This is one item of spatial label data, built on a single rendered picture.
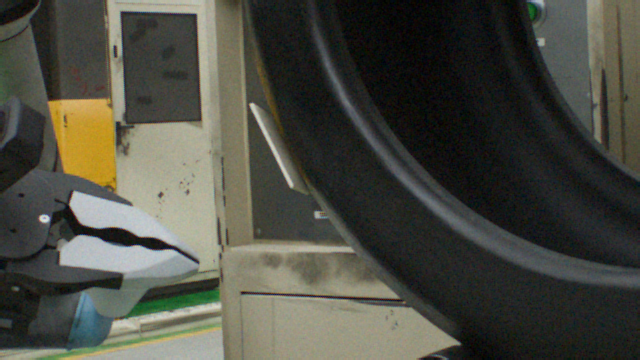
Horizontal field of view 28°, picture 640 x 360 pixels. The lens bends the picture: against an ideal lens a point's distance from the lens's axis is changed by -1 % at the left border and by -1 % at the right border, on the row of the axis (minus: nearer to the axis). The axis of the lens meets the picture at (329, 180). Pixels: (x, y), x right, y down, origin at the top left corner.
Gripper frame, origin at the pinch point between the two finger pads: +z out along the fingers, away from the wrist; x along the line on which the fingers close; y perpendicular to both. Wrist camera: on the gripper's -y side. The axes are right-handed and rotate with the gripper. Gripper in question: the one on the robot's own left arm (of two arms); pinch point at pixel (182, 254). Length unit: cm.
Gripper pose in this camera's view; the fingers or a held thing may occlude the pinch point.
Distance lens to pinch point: 83.0
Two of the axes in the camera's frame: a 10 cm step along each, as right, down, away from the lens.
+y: -2.9, 6.6, 6.9
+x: 0.0, 7.2, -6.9
